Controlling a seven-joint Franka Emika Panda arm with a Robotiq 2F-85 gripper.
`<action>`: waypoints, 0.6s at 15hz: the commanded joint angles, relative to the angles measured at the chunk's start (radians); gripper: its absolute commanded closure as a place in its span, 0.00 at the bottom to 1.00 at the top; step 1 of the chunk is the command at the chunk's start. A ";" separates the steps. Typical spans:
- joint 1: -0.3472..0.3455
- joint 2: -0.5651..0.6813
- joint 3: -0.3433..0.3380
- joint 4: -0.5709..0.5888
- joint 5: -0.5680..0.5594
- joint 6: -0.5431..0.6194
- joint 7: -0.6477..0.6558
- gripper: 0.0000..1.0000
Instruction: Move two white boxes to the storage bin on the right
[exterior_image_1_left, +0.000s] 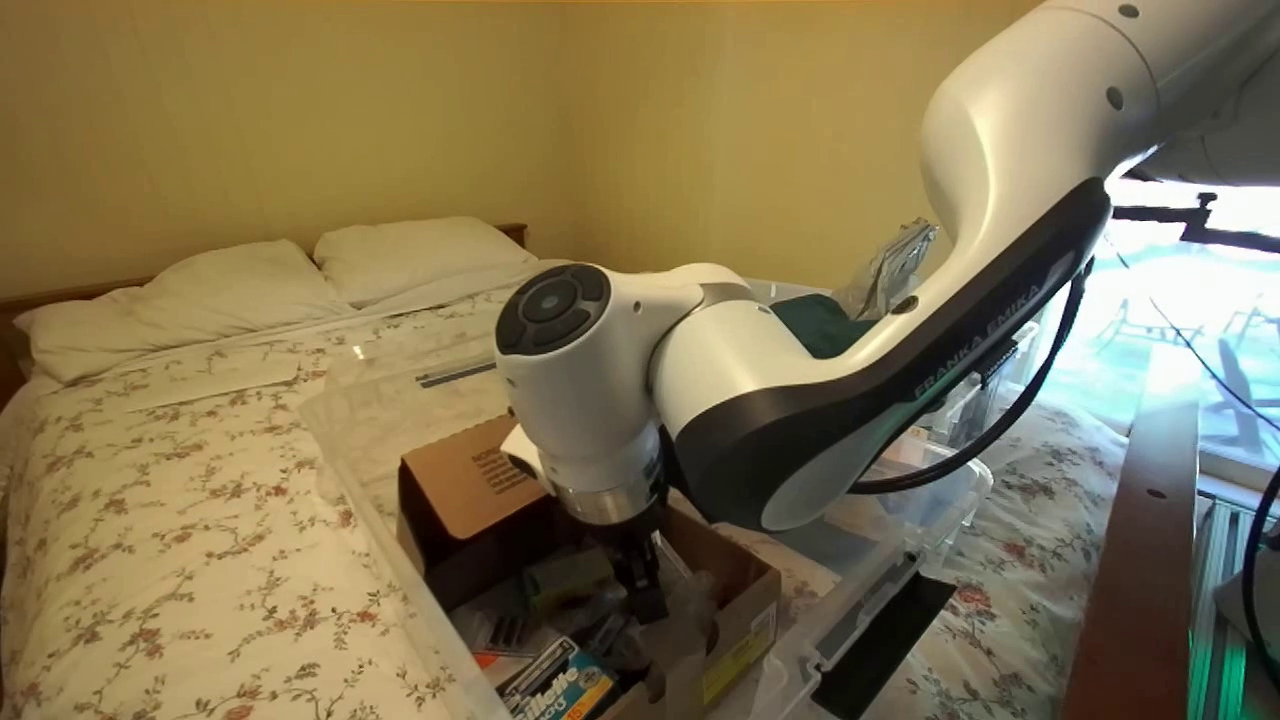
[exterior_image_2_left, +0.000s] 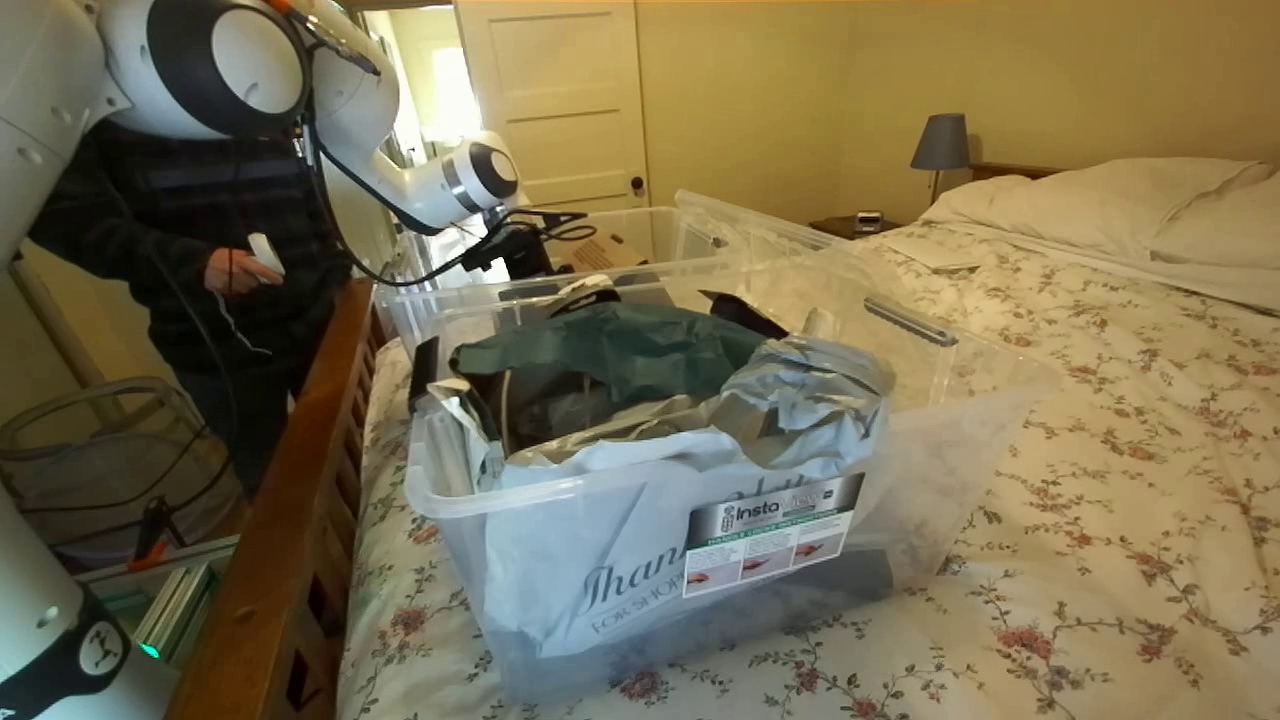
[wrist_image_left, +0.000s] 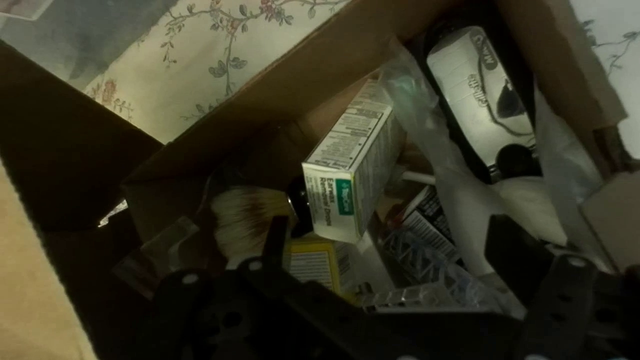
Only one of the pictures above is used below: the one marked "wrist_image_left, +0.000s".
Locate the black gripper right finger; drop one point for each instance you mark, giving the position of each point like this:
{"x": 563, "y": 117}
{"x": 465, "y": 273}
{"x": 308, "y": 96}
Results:
{"x": 563, "y": 300}

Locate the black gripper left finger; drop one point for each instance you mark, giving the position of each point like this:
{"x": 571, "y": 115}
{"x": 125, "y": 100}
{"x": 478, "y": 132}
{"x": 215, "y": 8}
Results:
{"x": 201, "y": 313}

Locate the clear plastic bag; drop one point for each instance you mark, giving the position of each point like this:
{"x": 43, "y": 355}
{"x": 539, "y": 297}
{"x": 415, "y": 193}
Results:
{"x": 467, "y": 206}

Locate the clear plastic package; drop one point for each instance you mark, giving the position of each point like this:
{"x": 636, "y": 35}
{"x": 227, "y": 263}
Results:
{"x": 427, "y": 281}

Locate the small white printed box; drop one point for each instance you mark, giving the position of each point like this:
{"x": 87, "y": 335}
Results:
{"x": 432, "y": 226}

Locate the yellow labelled box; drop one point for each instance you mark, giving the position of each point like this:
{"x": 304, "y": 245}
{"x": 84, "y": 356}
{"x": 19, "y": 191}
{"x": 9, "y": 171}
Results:
{"x": 313, "y": 263}

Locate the shaving brush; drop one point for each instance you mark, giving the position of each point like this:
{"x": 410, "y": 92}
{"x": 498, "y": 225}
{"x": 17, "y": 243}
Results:
{"x": 243, "y": 216}

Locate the hair clipper picture box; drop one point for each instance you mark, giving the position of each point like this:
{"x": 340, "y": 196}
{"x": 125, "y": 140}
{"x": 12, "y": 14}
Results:
{"x": 473, "y": 87}

